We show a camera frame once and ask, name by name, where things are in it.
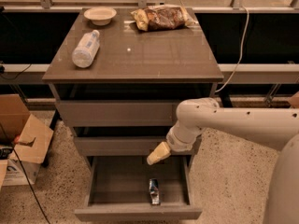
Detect grey drawer cabinet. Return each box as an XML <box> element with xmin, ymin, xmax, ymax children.
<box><xmin>42</xmin><ymin>7</ymin><xmax>224</xmax><ymax>173</ymax></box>

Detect grey open bottom drawer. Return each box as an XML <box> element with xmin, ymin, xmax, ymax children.
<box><xmin>75</xmin><ymin>156</ymin><xmax>202</xmax><ymax>221</ymax></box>

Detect cardboard box at right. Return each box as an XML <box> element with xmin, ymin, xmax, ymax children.
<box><xmin>289</xmin><ymin>91</ymin><xmax>299</xmax><ymax>108</ymax></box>

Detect white power cable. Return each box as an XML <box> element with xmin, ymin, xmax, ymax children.
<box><xmin>214</xmin><ymin>5</ymin><xmax>250</xmax><ymax>94</ymax></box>

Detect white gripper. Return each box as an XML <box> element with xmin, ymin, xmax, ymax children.
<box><xmin>147</xmin><ymin>121</ymin><xmax>205</xmax><ymax>165</ymax></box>

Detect black floor cable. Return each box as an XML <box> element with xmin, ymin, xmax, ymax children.
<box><xmin>0</xmin><ymin>121</ymin><xmax>50</xmax><ymax>224</ymax></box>

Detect white paper bowl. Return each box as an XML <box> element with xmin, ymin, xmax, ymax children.
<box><xmin>84</xmin><ymin>7</ymin><xmax>117</xmax><ymax>26</ymax></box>

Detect clear plastic water bottle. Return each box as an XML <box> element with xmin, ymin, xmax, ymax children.
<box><xmin>72</xmin><ymin>30</ymin><xmax>100</xmax><ymax>68</ymax></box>

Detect open cardboard box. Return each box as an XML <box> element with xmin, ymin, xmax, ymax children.
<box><xmin>0</xmin><ymin>94</ymin><xmax>53</xmax><ymax>164</ymax></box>

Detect grey middle drawer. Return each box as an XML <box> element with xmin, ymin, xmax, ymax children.
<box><xmin>73</xmin><ymin>135</ymin><xmax>202</xmax><ymax>157</ymax></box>

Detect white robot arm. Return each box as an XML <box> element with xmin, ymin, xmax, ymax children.
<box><xmin>147</xmin><ymin>98</ymin><xmax>299</xmax><ymax>224</ymax></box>

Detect blue silver redbull can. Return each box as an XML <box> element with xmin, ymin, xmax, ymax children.
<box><xmin>149</xmin><ymin>178</ymin><xmax>161</xmax><ymax>205</ymax></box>

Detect white printed box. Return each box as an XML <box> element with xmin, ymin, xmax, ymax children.
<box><xmin>0</xmin><ymin>153</ymin><xmax>43</xmax><ymax>186</ymax></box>

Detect brown chip bag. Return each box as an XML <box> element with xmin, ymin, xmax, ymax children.
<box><xmin>131</xmin><ymin>5</ymin><xmax>195</xmax><ymax>32</ymax></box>

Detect grey top drawer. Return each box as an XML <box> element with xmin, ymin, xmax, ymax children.
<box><xmin>56</xmin><ymin>101</ymin><xmax>178</xmax><ymax>127</ymax></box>

